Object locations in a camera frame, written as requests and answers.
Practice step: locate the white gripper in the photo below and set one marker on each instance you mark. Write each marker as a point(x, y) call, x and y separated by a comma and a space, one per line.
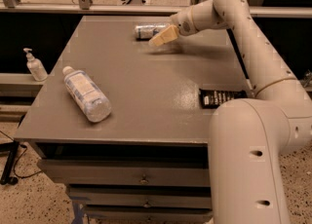
point(182, 23)

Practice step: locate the silver blue redbull can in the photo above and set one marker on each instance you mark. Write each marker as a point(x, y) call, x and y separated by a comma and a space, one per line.
point(145, 31)

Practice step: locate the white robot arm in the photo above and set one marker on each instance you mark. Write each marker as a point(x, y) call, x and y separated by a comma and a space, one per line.
point(247, 135)

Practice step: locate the black snack packet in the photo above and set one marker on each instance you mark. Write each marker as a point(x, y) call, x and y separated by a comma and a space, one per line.
point(211, 99)

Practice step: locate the clear plastic water bottle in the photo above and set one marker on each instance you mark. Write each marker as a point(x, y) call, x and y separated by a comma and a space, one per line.
point(91, 100)

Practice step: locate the grey drawer cabinet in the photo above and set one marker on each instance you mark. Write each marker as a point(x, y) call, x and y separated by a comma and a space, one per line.
point(148, 160)

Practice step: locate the white pump dispenser bottle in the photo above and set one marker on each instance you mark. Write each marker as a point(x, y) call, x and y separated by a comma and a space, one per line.
point(35, 66)

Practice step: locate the black stand leg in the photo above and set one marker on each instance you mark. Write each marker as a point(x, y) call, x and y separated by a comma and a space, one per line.
point(10, 150)

